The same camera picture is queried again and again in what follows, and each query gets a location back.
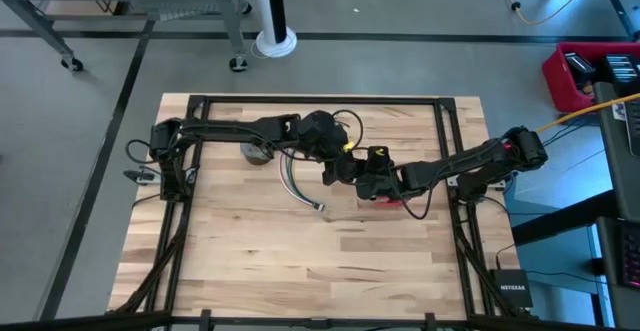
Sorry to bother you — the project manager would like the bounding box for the black rig bar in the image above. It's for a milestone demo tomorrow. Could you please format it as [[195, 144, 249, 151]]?
[[0, 310, 640, 331]]

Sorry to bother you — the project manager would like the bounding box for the small black device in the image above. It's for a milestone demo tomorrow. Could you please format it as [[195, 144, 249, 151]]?
[[564, 52, 598, 86]]

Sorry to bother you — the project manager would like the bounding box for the large black device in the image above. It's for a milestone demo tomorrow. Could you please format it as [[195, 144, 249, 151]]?
[[601, 53, 640, 98]]

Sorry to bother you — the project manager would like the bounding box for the yellow hanging cord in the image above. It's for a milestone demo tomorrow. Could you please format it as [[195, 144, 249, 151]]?
[[534, 92, 640, 135]]

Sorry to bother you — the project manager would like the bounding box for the keyboard with coloured lights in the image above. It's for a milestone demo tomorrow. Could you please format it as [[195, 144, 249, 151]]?
[[621, 220, 640, 290]]

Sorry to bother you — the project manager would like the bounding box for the black network switch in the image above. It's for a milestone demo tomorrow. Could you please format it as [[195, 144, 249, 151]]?
[[488, 268, 535, 310]]

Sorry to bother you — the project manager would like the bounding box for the white pole with round base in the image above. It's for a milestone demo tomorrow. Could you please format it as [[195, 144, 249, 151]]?
[[249, 0, 299, 60]]

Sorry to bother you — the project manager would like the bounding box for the red plastic bin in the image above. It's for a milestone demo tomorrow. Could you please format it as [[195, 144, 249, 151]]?
[[542, 41, 640, 115]]

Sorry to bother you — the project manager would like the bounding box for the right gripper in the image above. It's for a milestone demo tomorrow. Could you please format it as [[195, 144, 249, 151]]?
[[354, 145, 406, 203]]

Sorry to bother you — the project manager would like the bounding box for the black desk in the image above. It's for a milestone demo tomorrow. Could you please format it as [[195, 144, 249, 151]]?
[[510, 81, 640, 331]]

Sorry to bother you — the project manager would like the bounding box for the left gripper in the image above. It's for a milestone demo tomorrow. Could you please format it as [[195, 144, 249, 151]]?
[[297, 109, 352, 187]]

